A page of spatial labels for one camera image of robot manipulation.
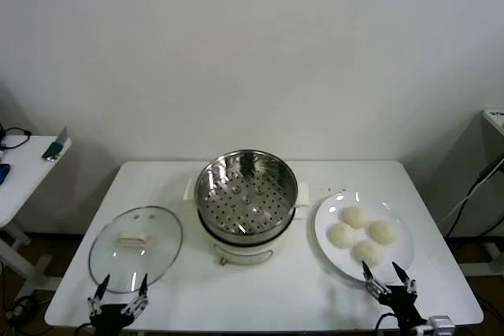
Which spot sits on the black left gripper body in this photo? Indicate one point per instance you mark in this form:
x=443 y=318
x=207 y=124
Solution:
x=110 y=318

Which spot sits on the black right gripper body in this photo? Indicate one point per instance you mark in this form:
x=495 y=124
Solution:
x=403 y=304

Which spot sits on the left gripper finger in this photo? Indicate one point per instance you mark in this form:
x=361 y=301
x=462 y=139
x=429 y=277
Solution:
x=101 y=292
x=143 y=290

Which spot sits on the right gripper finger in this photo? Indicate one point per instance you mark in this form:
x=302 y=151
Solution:
x=371 y=279
x=405 y=279

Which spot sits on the white steamed baozi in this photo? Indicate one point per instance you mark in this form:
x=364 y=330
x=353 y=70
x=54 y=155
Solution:
x=368 y=252
x=341 y=235
x=354 y=217
x=382 y=231

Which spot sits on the perforated steel steamer basket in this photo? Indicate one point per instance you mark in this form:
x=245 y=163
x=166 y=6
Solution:
x=236 y=210

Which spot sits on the white round plate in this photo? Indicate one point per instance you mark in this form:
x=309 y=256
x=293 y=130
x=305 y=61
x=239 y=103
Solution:
x=334 y=210

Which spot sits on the white electric cooker base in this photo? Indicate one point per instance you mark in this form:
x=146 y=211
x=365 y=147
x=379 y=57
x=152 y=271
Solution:
x=244 y=255

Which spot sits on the white side table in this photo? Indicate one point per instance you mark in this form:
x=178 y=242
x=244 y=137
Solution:
x=23 y=178

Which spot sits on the teal and silver tool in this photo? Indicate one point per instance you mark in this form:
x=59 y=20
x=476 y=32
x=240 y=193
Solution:
x=52 y=151

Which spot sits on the blue object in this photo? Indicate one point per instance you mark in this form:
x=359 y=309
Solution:
x=4 y=174

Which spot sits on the white equipment stand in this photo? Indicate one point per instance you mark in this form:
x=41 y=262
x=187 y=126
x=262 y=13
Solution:
x=494 y=115

